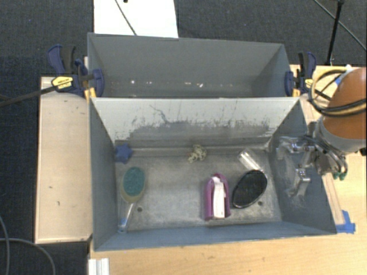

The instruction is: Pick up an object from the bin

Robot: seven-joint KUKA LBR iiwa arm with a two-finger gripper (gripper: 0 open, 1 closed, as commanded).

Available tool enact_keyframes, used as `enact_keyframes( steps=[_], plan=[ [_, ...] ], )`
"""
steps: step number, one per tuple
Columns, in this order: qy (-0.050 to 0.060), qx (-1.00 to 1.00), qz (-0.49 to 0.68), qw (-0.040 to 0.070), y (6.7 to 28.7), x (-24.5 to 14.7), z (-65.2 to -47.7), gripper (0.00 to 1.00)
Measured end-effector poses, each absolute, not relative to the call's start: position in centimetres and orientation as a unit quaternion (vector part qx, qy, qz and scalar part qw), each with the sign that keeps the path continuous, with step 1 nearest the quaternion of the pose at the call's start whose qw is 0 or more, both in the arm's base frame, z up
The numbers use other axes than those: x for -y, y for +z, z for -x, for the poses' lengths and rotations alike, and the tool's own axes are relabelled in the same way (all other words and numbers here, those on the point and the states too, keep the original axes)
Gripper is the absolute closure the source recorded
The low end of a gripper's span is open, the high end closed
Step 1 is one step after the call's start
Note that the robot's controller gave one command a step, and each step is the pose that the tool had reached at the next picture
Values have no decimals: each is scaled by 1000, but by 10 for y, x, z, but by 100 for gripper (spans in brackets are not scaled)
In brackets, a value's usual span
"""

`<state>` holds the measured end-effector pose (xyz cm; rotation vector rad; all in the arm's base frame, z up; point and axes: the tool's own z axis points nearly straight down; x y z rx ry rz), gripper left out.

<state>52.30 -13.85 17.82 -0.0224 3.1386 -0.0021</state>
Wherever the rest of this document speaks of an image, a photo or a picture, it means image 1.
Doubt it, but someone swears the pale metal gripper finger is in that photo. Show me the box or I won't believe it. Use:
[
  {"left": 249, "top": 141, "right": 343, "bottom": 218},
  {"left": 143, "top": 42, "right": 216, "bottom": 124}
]
[
  {"left": 275, "top": 136, "right": 301, "bottom": 160},
  {"left": 287, "top": 167, "right": 313, "bottom": 199}
]

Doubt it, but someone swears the clear glass cup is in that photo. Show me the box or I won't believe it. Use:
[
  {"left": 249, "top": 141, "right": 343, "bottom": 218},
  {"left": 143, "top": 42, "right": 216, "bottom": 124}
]
[{"left": 237, "top": 148, "right": 264, "bottom": 171}]

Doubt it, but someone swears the beige toy animal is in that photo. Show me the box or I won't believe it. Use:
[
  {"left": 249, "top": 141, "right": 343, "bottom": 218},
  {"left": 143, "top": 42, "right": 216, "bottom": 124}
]
[{"left": 187, "top": 144, "right": 208, "bottom": 163}]

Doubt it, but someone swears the grey metal bin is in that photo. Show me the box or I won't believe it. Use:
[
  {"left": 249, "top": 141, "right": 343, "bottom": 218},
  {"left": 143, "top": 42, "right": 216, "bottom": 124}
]
[{"left": 87, "top": 32, "right": 338, "bottom": 252}]

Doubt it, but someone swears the blue star-shaped object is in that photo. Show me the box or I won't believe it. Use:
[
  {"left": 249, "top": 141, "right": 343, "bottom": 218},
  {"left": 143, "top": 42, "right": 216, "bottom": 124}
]
[{"left": 114, "top": 143, "right": 134, "bottom": 164}]

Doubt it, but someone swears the pale wood flat board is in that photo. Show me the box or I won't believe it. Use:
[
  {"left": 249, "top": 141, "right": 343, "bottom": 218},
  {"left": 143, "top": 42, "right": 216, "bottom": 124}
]
[{"left": 34, "top": 76, "right": 94, "bottom": 245}]

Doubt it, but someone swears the green dish brush clear handle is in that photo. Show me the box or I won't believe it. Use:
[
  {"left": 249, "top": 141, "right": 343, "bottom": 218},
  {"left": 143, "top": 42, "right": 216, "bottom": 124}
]
[{"left": 117, "top": 166, "right": 147, "bottom": 234}]

